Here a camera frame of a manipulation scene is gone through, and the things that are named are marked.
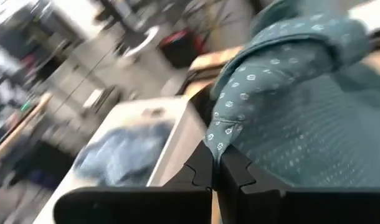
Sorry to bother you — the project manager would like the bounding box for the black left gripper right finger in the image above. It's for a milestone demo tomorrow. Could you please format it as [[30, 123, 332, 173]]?
[[215, 144, 380, 224]]

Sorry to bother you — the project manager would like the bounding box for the blue white-striped woven shirt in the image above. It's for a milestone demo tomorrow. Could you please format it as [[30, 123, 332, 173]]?
[[73, 123, 174, 187]]

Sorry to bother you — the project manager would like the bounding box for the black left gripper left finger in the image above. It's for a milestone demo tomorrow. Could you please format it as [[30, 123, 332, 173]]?
[[52, 141, 214, 224]]

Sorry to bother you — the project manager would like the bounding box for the green dotted shirt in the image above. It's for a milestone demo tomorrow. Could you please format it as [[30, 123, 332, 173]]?
[[205, 0, 380, 187]]

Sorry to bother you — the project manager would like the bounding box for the white perforated plastic basket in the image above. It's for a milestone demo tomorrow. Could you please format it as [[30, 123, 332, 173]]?
[[32, 96, 209, 224]]

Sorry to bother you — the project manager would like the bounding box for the black and red case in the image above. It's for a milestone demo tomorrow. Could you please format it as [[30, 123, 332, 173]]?
[[158, 29, 206, 69]]

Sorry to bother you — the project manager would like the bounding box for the wooden desk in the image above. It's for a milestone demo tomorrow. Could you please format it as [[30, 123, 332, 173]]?
[[0, 93, 52, 166]]

